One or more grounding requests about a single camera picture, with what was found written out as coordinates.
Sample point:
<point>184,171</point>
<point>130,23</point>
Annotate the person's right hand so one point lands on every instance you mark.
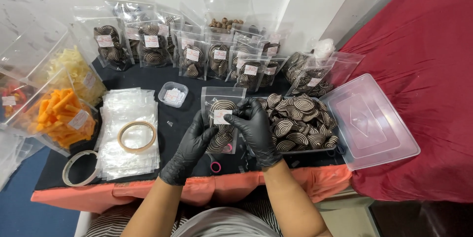
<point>258,137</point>

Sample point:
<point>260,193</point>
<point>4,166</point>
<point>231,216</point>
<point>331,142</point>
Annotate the stack of empty clear pouches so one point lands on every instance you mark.
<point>127,107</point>

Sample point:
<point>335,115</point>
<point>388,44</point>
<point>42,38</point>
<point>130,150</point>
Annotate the clear plastic cookie tray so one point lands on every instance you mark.
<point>295,151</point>

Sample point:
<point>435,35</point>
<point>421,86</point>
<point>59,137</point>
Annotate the clear swirl cookie pouch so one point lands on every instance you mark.
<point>221,100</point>

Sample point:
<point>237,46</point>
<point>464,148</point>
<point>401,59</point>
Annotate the pouch of yellow chips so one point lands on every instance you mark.
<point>79,72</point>

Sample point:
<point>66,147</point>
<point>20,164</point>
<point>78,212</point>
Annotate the white tape roll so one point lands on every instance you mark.
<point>68,178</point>

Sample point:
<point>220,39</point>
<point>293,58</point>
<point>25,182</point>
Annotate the row of packed swirl cookie bags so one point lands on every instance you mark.
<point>151,45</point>

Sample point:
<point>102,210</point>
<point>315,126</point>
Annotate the heap of loose clear bags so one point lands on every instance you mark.
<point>13,152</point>

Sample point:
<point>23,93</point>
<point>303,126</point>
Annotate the person's left hand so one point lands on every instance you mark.
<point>186,155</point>

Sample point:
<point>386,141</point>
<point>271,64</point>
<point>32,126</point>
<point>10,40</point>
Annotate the pile of loose swirl cookies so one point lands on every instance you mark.
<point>299,122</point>

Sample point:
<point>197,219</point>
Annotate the pouch of orange snack sticks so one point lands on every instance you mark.
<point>61,119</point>

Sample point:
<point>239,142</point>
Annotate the pouch of red mixed snacks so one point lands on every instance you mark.
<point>11,98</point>

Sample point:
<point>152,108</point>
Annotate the coral orange cloth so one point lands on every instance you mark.
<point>229,189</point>

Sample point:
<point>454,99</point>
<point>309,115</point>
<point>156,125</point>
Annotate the clear plastic tray lid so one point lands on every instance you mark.
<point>369,122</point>

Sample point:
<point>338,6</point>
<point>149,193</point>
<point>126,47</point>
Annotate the tan tape roll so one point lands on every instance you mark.
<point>123,144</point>

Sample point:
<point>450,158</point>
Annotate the small clear tub of labels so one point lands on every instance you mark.
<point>173,95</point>

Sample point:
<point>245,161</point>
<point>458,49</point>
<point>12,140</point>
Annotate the white label sticker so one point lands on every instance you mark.
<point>218,117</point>

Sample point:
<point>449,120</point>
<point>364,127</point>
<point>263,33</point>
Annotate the pouch of brown nut balls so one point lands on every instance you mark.
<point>226,19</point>

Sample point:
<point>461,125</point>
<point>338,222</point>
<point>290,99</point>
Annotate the crumpled white plastic bag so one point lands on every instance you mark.
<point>325,47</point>

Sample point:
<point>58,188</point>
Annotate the red bed cover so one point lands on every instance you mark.
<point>417,82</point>

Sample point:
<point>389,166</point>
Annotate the black table cloth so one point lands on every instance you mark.
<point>177,130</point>

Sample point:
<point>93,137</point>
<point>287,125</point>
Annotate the person's grey shirt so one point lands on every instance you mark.
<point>225,224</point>

